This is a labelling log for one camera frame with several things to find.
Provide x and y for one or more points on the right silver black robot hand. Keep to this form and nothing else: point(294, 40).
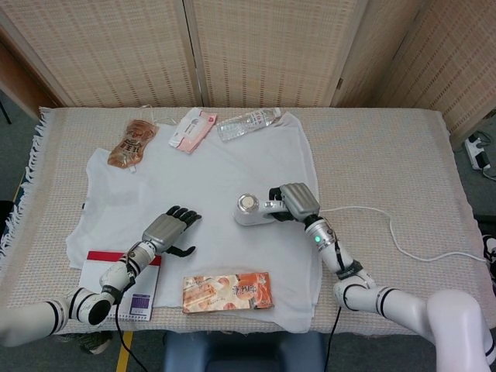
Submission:
point(300, 199)

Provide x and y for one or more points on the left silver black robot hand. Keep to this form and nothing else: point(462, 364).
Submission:
point(162, 230)

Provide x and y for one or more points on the white handheld iron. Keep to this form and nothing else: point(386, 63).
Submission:
point(250, 215)

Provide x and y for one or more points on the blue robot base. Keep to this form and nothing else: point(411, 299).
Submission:
point(244, 352)

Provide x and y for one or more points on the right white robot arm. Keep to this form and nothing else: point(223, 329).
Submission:
point(399, 300)

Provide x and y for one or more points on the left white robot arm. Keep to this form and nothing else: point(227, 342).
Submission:
point(83, 302)

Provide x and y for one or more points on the red spiral desk calendar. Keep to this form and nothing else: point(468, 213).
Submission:
point(143, 294)

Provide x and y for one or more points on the white t-shirt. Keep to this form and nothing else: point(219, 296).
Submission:
point(232, 155)

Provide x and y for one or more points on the orange egg roll box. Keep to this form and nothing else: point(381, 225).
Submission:
point(228, 292)

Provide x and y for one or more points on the brown sauce pouch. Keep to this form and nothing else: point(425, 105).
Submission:
point(131, 145)

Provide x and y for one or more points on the beige woven tablecloth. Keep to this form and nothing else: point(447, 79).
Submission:
point(379, 155)

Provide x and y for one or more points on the clear plastic water bottle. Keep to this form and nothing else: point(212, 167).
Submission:
point(244, 124)

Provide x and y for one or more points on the pink wet wipes pack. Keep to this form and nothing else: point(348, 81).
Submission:
point(191, 129)

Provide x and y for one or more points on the woven folding screen panel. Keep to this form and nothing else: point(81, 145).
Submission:
point(379, 54)
point(461, 62)
point(100, 50)
point(267, 50)

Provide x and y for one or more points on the white power strip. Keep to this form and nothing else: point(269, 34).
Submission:
point(478, 151)

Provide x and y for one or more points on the brown wooden door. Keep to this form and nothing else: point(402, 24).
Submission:
point(23, 81)

